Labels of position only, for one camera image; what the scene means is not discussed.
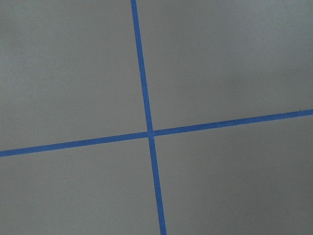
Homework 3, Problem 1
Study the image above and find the brown paper table cover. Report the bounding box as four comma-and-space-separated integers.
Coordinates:
0, 0, 313, 235

